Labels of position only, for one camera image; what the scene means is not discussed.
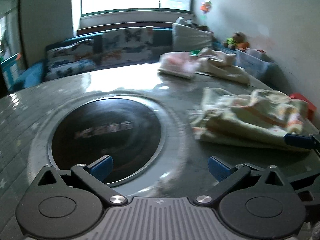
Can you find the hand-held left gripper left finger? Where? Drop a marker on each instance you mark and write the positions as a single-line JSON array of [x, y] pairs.
[[101, 167]]

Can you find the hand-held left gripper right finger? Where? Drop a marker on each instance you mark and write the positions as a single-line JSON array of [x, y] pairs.
[[220, 167]]

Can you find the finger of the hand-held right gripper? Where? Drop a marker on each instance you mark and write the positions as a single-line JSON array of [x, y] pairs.
[[297, 140], [302, 181]]

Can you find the green printed garment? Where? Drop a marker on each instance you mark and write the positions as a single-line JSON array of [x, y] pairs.
[[240, 120]]

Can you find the round black cooktop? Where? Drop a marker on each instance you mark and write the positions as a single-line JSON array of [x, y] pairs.
[[107, 135]]

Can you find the red object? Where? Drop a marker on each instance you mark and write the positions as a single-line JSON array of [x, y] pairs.
[[303, 101]]

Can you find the clear plastic storage box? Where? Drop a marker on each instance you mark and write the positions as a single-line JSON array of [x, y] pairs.
[[252, 62]]

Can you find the cream garment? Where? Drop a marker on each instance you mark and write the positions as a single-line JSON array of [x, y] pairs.
[[225, 65]]

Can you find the plush toy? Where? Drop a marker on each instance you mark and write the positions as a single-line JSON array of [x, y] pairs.
[[237, 40]]

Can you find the small green container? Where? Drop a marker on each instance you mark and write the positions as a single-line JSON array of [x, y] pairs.
[[195, 53]]

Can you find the teal sofa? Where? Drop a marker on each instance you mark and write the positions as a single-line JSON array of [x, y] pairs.
[[27, 76]]

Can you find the grey pillow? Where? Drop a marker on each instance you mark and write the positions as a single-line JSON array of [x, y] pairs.
[[191, 38]]

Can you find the teal plastic shelf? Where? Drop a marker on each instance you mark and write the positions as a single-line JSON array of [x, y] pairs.
[[8, 70]]

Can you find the white cloth bundle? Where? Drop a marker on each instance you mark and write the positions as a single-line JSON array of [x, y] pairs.
[[183, 21]]

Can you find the colourful pinwheel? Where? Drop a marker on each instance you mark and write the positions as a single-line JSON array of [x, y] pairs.
[[206, 6]]

